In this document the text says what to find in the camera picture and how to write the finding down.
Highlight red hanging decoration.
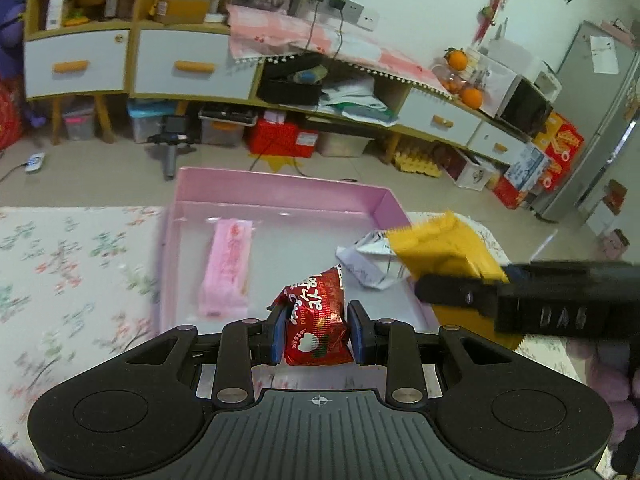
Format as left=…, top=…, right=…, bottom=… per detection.
left=471, top=0, right=522, bottom=47

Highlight white printed box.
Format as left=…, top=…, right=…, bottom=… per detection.
left=442, top=147, right=501, bottom=192

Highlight white wall socket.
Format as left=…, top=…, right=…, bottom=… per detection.
left=345, top=2, right=379, bottom=31

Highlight white blue carton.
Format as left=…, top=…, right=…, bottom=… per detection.
left=504, top=142, right=551, bottom=192

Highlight white small carton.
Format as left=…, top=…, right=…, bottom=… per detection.
left=44, top=0, right=74, bottom=31

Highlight clear storage box orange contents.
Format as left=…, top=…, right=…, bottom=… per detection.
left=198, top=105, right=259, bottom=148

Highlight row of yellow packets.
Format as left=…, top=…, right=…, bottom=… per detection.
left=389, top=137, right=446, bottom=179

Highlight stack of red yellow boxes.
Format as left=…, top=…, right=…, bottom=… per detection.
left=531, top=112, right=586, bottom=194

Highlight yellow snack packet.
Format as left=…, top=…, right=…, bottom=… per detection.
left=385, top=210, right=526, bottom=353

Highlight small clear storage box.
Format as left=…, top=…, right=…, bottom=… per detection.
left=62, top=105, right=97, bottom=142

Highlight blue lid storage box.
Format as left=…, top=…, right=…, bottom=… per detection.
left=127, top=99, right=176, bottom=144

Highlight white paper note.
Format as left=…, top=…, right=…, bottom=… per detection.
left=587, top=35, right=621, bottom=75

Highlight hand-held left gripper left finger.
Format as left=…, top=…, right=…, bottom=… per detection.
left=120, top=302, right=291, bottom=411

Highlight yellow star floor mat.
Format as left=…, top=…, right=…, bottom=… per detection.
left=249, top=152, right=307, bottom=177

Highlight black storage box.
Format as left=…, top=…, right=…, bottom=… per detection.
left=257, top=61, right=327, bottom=107

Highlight pink cardboard box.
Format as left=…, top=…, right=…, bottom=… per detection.
left=158, top=166, right=438, bottom=346

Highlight white device with cable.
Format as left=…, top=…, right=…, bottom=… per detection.
left=0, top=152, right=47, bottom=183

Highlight white microwave oven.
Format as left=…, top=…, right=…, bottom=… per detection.
left=486, top=54, right=557, bottom=137

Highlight tall wooden shelf cabinet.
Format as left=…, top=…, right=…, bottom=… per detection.
left=22, top=0, right=262, bottom=143

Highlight purple plush object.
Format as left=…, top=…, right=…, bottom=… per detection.
left=0, top=0, right=29, bottom=79

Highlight pink patterned cloth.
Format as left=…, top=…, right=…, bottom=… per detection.
left=227, top=4, right=452, bottom=94

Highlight black tripod stand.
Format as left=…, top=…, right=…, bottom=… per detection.
left=147, top=114, right=199, bottom=181

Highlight silver refrigerator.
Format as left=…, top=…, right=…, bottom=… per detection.
left=530, top=20, right=640, bottom=242

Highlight white printed snack packet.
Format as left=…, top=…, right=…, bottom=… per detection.
left=336, top=230, right=417, bottom=292

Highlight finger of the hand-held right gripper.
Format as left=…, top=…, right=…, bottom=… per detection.
left=414, top=265, right=524, bottom=321

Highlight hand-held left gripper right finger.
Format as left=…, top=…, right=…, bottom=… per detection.
left=346, top=300, right=517, bottom=409

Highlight pink snack packet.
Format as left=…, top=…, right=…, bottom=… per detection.
left=197, top=217, right=254, bottom=319

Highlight person's right hand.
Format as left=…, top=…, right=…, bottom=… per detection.
left=587, top=355, right=636, bottom=443

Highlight white drawer orange handle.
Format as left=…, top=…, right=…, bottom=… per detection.
left=470, top=122, right=532, bottom=164
left=24, top=29, right=132, bottom=99
left=133, top=28, right=262, bottom=103
left=400, top=86, right=484, bottom=137

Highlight red snack packet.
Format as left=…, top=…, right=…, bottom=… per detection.
left=272, top=265, right=353, bottom=367

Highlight small red box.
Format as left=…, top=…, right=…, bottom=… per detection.
left=492, top=175, right=534, bottom=210

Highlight black power cable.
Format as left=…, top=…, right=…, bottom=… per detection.
left=330, top=7, right=347, bottom=63

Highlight low wooden cabinet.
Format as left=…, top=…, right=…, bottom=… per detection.
left=252, top=55, right=537, bottom=167

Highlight brown cardboard box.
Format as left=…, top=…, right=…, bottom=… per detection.
left=154, top=0, right=211, bottom=25

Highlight stack of papers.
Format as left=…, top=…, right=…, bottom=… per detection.
left=320, top=76, right=402, bottom=124

